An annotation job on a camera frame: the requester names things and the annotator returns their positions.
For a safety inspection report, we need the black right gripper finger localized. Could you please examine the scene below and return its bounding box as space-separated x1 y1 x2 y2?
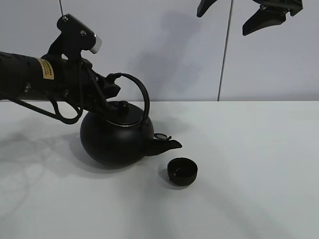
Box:
242 9 286 36
196 0 217 17

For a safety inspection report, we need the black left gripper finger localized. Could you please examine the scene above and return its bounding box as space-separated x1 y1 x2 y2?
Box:
101 73 121 99
100 101 121 120

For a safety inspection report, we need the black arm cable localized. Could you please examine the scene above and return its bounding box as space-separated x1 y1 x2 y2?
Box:
0 59 87 125

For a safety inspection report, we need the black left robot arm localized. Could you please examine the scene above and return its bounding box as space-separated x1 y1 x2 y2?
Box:
0 52 120 124

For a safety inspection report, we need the small black teacup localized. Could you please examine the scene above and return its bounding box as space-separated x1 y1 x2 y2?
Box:
167 157 198 187

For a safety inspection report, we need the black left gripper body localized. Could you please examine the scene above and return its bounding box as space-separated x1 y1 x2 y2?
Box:
39 56 107 117

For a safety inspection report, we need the black round teapot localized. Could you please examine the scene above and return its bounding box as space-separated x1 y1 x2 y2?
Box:
80 73 182 168

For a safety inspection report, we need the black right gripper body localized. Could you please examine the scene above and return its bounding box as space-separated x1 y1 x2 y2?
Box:
253 0 303 16

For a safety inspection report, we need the black wrist camera with silver front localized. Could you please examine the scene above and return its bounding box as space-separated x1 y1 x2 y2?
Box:
48 14 102 60

